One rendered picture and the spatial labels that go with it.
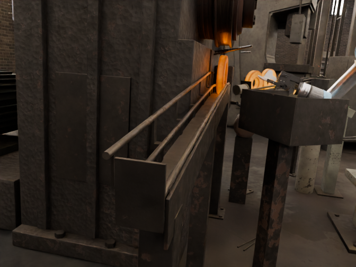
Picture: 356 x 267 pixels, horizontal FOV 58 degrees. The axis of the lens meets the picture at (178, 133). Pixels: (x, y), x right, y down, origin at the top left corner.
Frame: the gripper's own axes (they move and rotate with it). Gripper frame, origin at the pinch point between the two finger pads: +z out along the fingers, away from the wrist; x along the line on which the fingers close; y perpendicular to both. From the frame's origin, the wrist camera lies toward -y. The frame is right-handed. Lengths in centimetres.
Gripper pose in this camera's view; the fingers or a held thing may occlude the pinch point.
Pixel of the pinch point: (259, 77)
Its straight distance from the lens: 171.5
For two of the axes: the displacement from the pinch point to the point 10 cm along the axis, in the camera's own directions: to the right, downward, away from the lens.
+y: 3.6, -9.0, -2.4
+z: -9.1, -4.0, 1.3
